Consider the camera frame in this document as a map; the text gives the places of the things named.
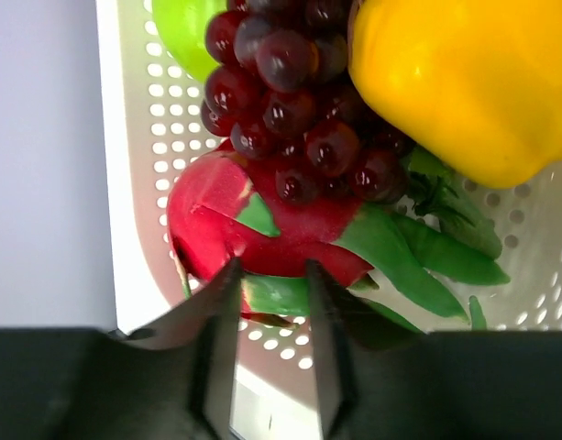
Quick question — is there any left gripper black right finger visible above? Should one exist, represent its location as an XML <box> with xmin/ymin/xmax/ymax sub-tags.
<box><xmin>306</xmin><ymin>261</ymin><xmax>562</xmax><ymax>439</ymax></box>

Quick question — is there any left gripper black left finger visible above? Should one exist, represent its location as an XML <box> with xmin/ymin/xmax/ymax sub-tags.
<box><xmin>0</xmin><ymin>259</ymin><xmax>243</xmax><ymax>439</ymax></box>

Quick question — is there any red dragon fruit toy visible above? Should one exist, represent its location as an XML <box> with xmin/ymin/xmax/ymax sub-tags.
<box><xmin>166</xmin><ymin>142</ymin><xmax>510</xmax><ymax>319</ymax></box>

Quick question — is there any yellow bell pepper toy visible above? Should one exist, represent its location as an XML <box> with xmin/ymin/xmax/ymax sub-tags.
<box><xmin>348</xmin><ymin>1</ymin><xmax>562</xmax><ymax>189</ymax></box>

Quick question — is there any dark red grape bunch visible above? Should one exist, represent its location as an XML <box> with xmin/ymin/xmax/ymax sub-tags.
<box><xmin>201</xmin><ymin>1</ymin><xmax>412</xmax><ymax>204</ymax></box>

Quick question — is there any green apple toy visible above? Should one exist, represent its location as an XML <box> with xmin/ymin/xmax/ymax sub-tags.
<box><xmin>152</xmin><ymin>0</ymin><xmax>226</xmax><ymax>83</ymax></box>

